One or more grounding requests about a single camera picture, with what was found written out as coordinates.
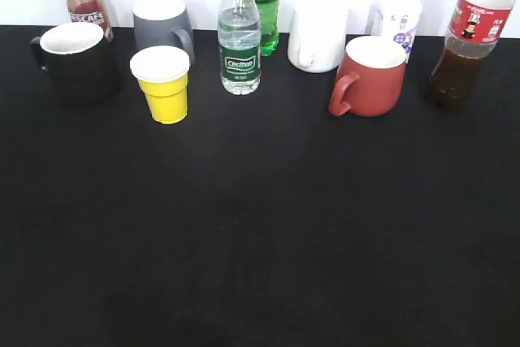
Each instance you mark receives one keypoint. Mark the yellow paper cup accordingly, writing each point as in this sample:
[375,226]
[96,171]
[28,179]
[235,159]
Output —
[162,73]

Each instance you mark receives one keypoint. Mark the cola bottle red label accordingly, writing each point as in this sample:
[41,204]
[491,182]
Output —
[472,33]

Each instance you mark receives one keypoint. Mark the white yogurt carton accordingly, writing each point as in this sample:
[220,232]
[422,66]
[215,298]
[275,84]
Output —
[397,20]

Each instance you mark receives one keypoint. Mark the clear water bottle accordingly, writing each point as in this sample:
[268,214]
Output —
[239,35]

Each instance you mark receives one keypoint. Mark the grey mug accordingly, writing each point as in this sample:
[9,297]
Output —
[163,23]

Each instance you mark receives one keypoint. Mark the black mug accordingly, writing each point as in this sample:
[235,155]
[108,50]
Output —
[79,62]

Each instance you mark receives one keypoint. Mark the white mug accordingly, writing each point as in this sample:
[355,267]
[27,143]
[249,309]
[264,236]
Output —
[317,35]

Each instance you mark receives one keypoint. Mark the red mug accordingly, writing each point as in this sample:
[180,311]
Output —
[369,79]

